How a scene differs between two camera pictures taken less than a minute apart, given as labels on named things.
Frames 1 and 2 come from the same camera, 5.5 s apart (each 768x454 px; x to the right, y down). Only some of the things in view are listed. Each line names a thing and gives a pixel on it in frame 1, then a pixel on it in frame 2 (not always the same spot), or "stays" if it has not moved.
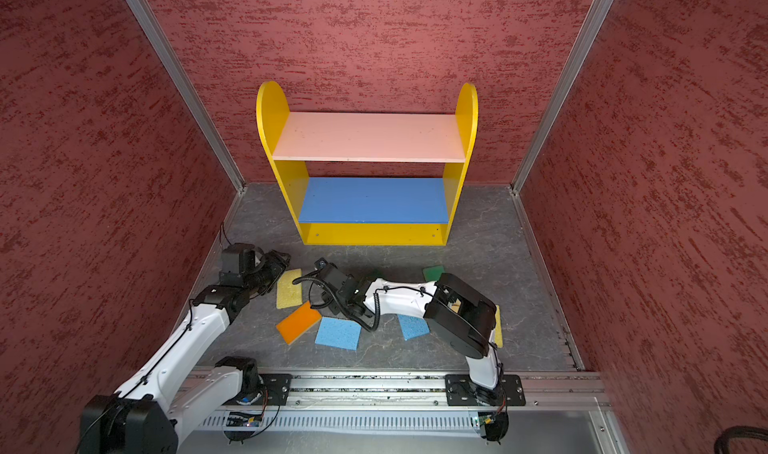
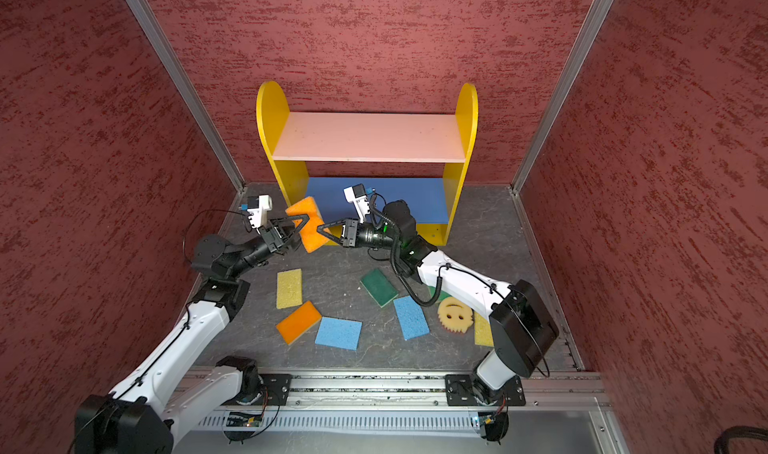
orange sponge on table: [298, 323] stays
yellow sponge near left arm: [287, 293] stays
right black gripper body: [327, 296] → [368, 234]
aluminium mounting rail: [409, 391] stays
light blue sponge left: [339, 333] stays
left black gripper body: [266, 274] → [270, 237]
